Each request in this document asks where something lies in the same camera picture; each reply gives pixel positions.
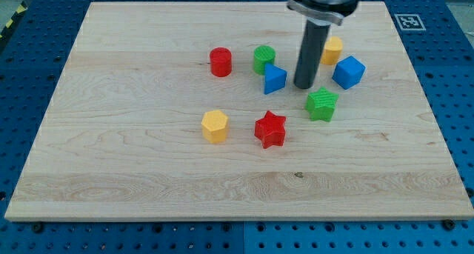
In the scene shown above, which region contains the green star block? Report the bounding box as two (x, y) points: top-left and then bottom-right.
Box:
(305, 87), (339, 122)

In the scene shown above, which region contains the blue cube block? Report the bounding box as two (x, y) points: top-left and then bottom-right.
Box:
(332, 56), (366, 90)

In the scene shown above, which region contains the green cylinder block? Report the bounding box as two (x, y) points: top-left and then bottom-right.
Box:
(253, 45), (276, 75)

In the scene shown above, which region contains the white fiducial marker tag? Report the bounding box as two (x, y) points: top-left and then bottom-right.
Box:
(395, 13), (426, 31)

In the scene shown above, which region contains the blue triangle block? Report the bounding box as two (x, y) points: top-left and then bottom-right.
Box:
(264, 64), (287, 95)

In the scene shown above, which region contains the light wooden board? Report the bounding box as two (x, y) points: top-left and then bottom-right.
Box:
(5, 1), (473, 222)

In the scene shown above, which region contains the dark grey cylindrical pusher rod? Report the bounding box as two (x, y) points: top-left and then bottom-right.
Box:
(293, 19), (330, 89)

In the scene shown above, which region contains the yellow cylinder block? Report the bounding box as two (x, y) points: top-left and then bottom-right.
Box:
(321, 36), (343, 65)

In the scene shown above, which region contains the red star block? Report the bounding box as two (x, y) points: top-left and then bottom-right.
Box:
(254, 110), (286, 149)

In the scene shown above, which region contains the red cylinder block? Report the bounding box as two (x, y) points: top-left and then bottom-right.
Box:
(210, 47), (233, 77)

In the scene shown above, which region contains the yellow hexagon block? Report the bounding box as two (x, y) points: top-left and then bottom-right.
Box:
(201, 110), (229, 144)

